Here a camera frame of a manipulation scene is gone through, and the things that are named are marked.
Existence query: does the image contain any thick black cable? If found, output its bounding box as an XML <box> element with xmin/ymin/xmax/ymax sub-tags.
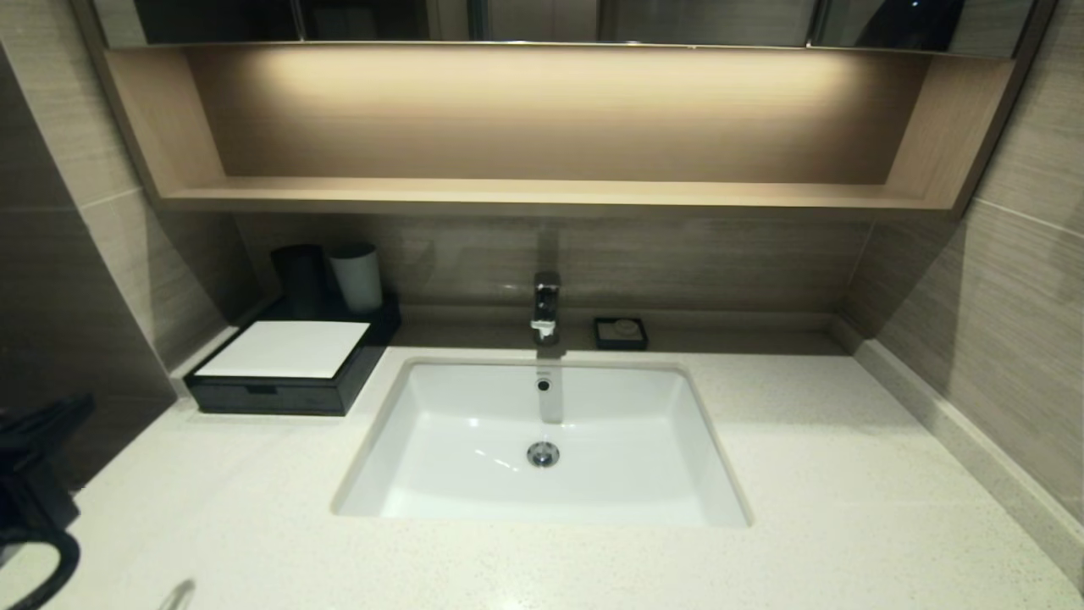
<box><xmin>0</xmin><ymin>527</ymin><xmax>82</xmax><ymax>610</ymax></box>

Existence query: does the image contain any chrome faucet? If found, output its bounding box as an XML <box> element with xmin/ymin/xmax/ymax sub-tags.
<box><xmin>531</xmin><ymin>271</ymin><xmax>561</xmax><ymax>347</ymax></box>

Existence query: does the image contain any black soap dish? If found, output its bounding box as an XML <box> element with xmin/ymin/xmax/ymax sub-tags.
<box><xmin>593</xmin><ymin>317</ymin><xmax>650</xmax><ymax>352</ymax></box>

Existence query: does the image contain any light wooden wall shelf niche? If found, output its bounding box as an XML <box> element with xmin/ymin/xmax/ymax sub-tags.
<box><xmin>72</xmin><ymin>0</ymin><xmax>1059</xmax><ymax>223</ymax></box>

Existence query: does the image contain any white cup with dark rim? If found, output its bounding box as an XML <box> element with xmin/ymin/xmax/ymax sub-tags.
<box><xmin>328</xmin><ymin>242</ymin><xmax>384</xmax><ymax>315</ymax></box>

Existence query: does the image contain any mirror cabinet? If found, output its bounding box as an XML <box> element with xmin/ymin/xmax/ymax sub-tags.
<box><xmin>93</xmin><ymin>0</ymin><xmax>1036</xmax><ymax>62</ymax></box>

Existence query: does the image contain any dark grey tumbler cup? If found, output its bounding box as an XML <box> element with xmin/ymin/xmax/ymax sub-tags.
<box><xmin>271</xmin><ymin>244</ymin><xmax>329</xmax><ymax>321</ymax></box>

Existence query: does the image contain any white ceramic sink basin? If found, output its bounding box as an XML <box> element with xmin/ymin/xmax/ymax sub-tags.
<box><xmin>330</xmin><ymin>356</ymin><xmax>753</xmax><ymax>530</ymax></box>

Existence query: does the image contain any black tray box white lid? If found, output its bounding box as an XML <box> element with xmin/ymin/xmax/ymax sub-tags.
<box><xmin>184</xmin><ymin>292</ymin><xmax>402</xmax><ymax>418</ymax></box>

